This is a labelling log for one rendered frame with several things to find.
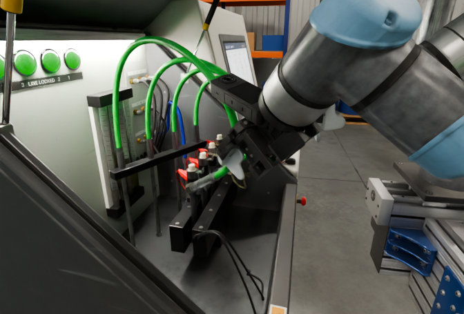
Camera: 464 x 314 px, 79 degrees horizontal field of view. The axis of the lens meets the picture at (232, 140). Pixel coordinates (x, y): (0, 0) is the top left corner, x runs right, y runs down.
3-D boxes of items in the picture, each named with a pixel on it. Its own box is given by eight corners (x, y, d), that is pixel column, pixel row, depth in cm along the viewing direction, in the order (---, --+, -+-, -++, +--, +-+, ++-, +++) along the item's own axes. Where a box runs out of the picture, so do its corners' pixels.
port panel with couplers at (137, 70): (143, 158, 94) (132, 62, 83) (134, 157, 94) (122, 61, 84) (162, 145, 105) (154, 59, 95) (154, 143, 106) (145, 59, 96)
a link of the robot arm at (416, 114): (482, 105, 30) (400, 39, 31) (549, 138, 20) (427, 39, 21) (418, 154, 33) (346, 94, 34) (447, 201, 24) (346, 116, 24)
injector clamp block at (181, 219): (208, 279, 74) (206, 230, 68) (172, 272, 76) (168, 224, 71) (237, 208, 105) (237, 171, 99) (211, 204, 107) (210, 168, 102)
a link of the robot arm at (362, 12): (424, 50, 19) (328, -28, 20) (326, 128, 28) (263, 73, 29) (444, 10, 23) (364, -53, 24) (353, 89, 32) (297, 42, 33)
